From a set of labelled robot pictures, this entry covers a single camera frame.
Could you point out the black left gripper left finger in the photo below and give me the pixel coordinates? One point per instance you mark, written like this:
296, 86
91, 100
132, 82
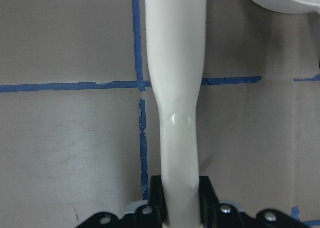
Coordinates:
157, 196

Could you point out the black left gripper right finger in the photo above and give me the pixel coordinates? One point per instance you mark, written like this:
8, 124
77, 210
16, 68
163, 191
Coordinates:
208, 199

